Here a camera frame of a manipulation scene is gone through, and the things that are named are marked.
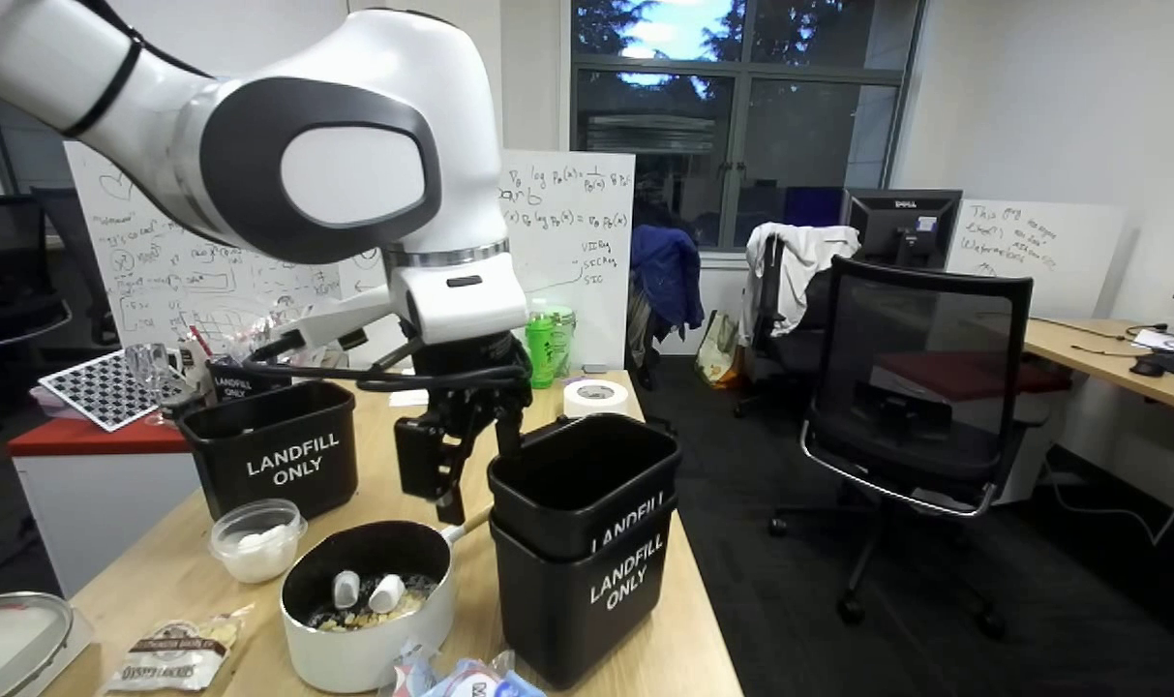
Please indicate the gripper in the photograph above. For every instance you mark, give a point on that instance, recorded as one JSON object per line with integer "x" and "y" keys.
{"x": 470, "y": 368}

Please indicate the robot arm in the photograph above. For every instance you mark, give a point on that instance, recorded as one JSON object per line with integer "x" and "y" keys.
{"x": 257, "y": 145}

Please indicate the black bin nested inside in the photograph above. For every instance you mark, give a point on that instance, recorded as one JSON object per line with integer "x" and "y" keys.
{"x": 557, "y": 503}

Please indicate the black bin with white print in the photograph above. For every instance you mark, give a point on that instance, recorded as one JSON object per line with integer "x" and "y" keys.
{"x": 277, "y": 455}

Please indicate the black bin holding nested bin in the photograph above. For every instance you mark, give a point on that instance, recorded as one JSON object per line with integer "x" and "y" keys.
{"x": 567, "y": 620}

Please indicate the small black bin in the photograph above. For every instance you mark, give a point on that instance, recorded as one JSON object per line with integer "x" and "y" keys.
{"x": 243, "y": 379}

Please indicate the green bottle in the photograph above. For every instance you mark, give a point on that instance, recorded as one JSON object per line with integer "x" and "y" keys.
{"x": 540, "y": 353}

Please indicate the roll of white tape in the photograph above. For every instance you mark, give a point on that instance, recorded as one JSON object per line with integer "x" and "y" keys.
{"x": 596, "y": 399}

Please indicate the white marshmallow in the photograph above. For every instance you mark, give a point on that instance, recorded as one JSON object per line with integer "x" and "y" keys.
{"x": 345, "y": 589}
{"x": 386, "y": 592}

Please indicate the large whiteboard with writing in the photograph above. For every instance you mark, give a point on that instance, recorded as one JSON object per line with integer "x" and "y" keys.
{"x": 577, "y": 252}

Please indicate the crinkled clear plastic bag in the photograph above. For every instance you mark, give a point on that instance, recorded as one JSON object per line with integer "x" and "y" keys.
{"x": 262, "y": 329}

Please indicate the clear plastic container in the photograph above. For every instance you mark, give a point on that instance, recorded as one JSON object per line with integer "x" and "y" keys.
{"x": 257, "y": 547}

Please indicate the blue and white plastic packet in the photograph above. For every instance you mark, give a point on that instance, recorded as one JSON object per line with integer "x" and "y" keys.
{"x": 470, "y": 680}

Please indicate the blue jacket on chair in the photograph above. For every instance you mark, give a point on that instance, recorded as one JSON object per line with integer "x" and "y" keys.
{"x": 666, "y": 271}

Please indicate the shopping bag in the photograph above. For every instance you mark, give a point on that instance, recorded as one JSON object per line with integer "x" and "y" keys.
{"x": 717, "y": 353}

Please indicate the clear drinking glass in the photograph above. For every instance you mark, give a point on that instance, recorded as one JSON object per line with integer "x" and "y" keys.
{"x": 149, "y": 373}

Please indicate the office chair with white jacket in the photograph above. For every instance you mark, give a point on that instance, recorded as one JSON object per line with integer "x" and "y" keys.
{"x": 790, "y": 290}

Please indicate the packet of crackers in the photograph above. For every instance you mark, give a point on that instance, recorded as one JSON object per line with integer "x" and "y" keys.
{"x": 175, "y": 656}

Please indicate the checkerboard calibration board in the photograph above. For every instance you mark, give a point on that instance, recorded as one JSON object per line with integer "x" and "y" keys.
{"x": 98, "y": 389}

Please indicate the white cabinet with red top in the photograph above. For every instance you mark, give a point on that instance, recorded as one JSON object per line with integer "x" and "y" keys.
{"x": 93, "y": 484}

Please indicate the window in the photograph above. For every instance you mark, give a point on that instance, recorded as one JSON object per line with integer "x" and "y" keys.
{"x": 741, "y": 116}

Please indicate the black mesh office chair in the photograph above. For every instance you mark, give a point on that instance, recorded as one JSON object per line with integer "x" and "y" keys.
{"x": 920, "y": 387}

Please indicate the glass pot lid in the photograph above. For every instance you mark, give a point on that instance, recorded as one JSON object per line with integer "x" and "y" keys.
{"x": 11, "y": 644}

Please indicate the small whiteboard with writing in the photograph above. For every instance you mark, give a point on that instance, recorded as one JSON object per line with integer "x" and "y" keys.
{"x": 1041, "y": 247}

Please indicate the wooden desk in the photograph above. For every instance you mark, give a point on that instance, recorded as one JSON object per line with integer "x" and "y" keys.
{"x": 1080, "y": 353}

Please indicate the black computer mouse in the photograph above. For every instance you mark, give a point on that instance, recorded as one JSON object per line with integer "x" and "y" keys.
{"x": 1147, "y": 368}

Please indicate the sheet of paper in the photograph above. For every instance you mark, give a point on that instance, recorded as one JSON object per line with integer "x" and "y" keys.
{"x": 1167, "y": 339}

